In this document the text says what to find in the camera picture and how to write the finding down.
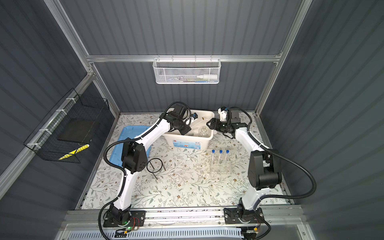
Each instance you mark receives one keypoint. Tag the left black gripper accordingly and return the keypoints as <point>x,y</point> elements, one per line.
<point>187,128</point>

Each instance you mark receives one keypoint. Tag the white plastic storage bin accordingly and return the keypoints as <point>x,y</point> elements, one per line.
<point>192,140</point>

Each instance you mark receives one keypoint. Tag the white wire mesh basket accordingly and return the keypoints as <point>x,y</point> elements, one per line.
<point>184,72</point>

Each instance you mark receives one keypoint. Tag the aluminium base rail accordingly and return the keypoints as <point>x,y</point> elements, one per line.
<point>198,217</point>

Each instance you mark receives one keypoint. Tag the blue capped test tube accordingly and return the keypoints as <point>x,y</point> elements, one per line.
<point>220,159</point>
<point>213,159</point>
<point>227,159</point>

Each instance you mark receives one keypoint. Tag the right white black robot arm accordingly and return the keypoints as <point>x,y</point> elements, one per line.
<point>264,170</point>

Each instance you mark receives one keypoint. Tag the black pad in basket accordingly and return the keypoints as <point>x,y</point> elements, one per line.
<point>79,131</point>

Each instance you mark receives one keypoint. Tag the blue plastic lid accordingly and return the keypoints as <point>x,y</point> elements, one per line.
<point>128,132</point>

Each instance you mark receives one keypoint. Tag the black wire basket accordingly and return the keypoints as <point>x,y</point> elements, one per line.
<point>45,143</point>

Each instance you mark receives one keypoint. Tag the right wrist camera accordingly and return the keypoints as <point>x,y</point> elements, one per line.
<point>223,113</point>

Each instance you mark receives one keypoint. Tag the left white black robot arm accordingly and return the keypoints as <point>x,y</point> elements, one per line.
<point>134,161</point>

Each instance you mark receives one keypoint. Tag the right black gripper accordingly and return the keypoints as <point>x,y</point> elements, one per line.
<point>215,124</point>

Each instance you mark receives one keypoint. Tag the black wire ring stand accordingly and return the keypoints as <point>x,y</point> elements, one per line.
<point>155,166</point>

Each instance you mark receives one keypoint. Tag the clear glass flask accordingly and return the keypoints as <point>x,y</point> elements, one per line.
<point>204,132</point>

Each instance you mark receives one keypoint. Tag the white bottle in basket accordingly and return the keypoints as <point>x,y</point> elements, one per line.
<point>209,78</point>

